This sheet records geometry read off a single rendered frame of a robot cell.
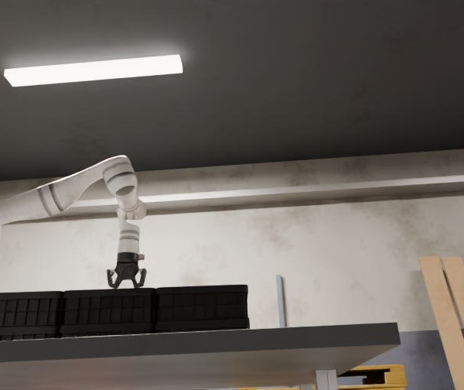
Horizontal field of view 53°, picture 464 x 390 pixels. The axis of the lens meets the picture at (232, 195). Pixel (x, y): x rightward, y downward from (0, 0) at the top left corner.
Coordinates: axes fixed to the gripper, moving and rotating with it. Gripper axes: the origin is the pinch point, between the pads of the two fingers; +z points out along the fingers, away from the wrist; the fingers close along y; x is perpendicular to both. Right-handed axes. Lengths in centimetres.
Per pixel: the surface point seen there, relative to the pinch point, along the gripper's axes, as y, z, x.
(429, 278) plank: 196, -58, 224
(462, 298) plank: 216, -40, 218
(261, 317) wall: 57, -35, 251
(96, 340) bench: 11, 23, -65
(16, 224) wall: -177, -133, 266
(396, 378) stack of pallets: 136, 21, 158
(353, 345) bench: 59, 26, -68
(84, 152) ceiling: -101, -183, 217
